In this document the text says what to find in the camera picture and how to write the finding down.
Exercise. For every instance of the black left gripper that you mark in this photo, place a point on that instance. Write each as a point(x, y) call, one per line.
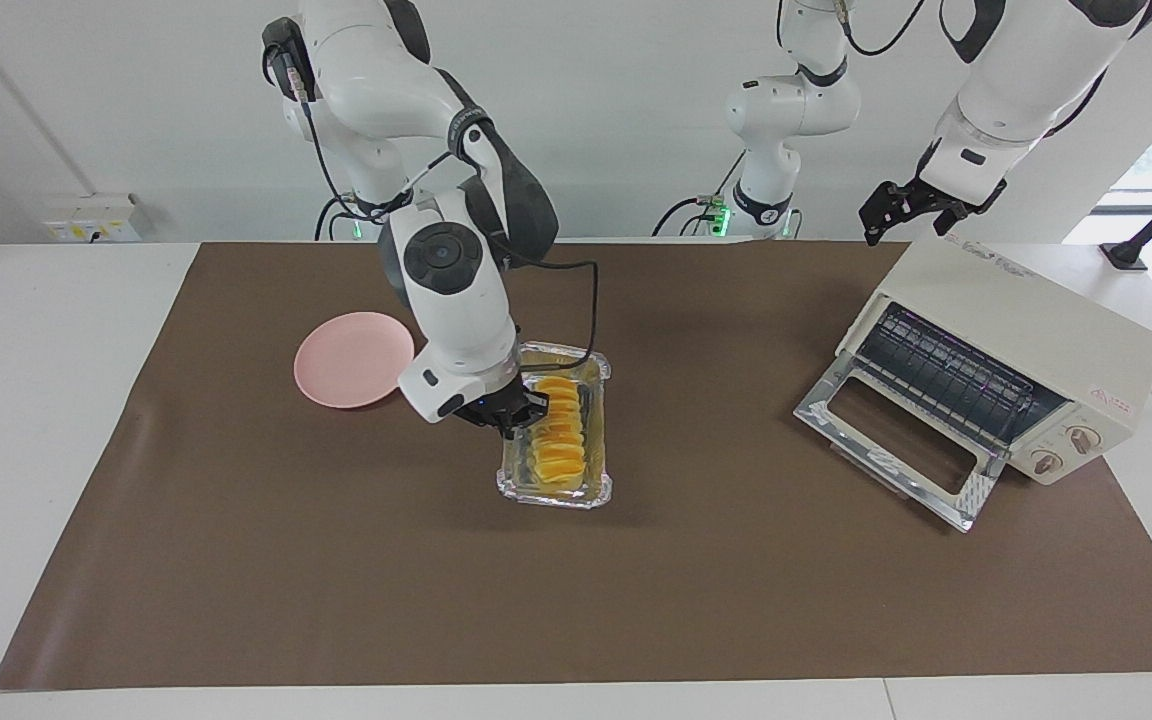
point(946, 198)

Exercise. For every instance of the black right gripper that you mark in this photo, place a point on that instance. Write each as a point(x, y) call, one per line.
point(501, 408)

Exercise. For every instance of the sliced orange bread loaf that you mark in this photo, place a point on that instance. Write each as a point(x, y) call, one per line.
point(558, 440)

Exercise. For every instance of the aluminium foil tray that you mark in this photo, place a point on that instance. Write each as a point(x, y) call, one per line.
point(596, 430)

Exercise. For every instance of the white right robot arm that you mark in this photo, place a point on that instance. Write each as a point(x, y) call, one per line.
point(461, 320)

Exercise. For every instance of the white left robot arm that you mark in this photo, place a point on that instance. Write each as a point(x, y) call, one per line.
point(1016, 80)

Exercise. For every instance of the cream toaster oven body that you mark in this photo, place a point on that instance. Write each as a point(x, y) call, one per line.
point(1026, 310)

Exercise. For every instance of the small beige oven knob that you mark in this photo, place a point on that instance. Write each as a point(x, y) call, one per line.
point(1046, 462)

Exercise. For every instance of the large beige oven knob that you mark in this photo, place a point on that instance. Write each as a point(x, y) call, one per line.
point(1085, 440)

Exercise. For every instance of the brown table mat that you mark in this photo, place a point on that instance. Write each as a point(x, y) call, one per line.
point(586, 580)

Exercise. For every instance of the pink round plate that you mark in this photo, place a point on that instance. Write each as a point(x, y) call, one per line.
point(346, 360)

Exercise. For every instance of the glass oven door metal frame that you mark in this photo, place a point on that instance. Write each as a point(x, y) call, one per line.
point(976, 495)

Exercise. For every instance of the white wall power socket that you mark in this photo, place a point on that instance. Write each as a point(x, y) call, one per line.
point(96, 220)

